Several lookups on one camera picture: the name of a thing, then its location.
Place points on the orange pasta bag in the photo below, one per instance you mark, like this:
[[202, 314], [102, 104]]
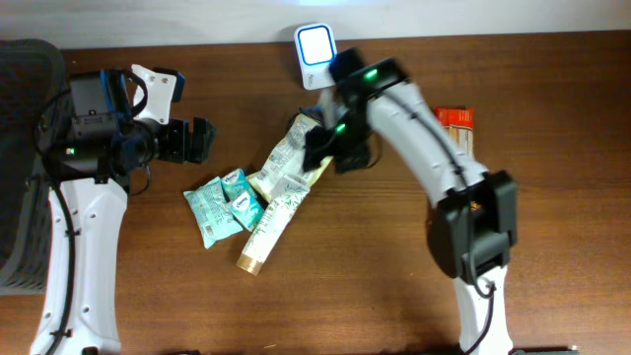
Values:
[[458, 121]]

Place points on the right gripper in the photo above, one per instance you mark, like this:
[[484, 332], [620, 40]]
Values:
[[332, 153]]

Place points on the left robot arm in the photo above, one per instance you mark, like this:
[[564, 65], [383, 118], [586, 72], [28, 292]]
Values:
[[92, 137]]

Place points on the white Pantene tube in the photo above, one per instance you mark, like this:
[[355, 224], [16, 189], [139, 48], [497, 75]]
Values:
[[286, 196]]

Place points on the grey plastic mesh basket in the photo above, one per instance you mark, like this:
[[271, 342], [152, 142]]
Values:
[[32, 71]]

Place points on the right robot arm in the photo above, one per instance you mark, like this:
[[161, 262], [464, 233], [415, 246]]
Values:
[[473, 224]]

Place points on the cream snack bag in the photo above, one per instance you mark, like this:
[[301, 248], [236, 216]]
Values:
[[286, 159]]

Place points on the teal tissue pack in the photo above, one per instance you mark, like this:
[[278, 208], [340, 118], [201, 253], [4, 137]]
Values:
[[235, 183], [247, 210]]

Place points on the light teal wipes packet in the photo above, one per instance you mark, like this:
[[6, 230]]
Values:
[[212, 214]]

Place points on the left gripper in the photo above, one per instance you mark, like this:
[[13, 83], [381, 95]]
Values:
[[178, 140]]

